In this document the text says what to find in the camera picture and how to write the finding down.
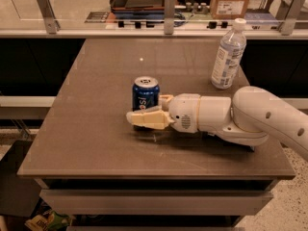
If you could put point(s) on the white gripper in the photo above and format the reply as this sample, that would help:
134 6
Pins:
183 112

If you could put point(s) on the blue pepsi can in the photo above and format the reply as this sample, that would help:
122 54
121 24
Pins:
145 93

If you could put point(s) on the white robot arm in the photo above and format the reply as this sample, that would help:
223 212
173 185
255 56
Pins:
249 117

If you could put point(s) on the black snack bar wrapper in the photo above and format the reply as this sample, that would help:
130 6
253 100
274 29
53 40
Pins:
209 137

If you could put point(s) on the clear plastic water bottle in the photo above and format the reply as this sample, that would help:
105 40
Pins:
229 55

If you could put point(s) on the brown cardboard box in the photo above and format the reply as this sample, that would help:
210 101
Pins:
228 9

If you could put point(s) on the grey table drawer front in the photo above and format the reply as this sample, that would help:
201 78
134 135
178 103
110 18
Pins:
147 202

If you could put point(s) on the green snack bag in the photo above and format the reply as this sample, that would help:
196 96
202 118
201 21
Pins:
50 221

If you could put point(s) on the middle metal railing bracket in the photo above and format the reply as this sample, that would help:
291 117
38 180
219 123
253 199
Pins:
169 17

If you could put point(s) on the metal railing bracket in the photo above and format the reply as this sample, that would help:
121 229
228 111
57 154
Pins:
288 25
169 17
52 26

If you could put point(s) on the left metal railing bracket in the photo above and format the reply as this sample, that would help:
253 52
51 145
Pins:
52 26

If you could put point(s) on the right metal railing bracket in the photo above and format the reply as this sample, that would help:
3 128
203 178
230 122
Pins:
288 25

